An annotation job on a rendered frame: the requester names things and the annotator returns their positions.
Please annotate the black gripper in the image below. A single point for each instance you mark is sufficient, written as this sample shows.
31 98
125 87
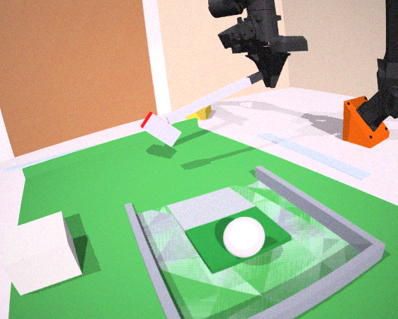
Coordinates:
274 55

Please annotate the white ball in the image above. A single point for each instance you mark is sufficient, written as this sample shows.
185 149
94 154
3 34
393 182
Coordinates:
244 237

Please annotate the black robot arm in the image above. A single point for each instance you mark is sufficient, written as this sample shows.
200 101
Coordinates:
380 106

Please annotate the white cube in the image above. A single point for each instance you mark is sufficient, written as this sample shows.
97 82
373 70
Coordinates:
40 253

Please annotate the green putting mat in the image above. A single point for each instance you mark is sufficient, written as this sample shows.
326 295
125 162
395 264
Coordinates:
115 284

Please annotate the yellow block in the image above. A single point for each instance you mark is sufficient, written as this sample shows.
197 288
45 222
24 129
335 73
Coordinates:
202 114

